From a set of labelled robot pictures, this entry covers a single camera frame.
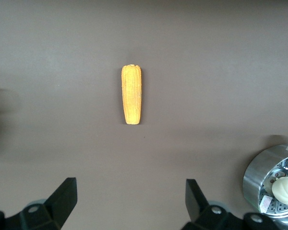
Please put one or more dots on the white steamed bun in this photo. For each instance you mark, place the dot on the white steamed bun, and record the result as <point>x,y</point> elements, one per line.
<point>285,189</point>

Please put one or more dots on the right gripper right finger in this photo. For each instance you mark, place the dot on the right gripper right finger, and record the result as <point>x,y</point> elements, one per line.
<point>206,218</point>

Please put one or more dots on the brown table mat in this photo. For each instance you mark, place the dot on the brown table mat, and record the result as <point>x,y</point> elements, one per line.
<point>62,72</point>

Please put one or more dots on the stainless steel steamer pot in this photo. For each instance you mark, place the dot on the stainless steel steamer pot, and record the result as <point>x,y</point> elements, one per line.
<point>256,167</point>

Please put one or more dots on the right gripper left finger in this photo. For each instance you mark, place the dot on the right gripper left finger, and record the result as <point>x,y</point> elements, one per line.
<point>50,213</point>

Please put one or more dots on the yellow corn cob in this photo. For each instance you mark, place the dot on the yellow corn cob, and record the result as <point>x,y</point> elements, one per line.
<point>132,95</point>

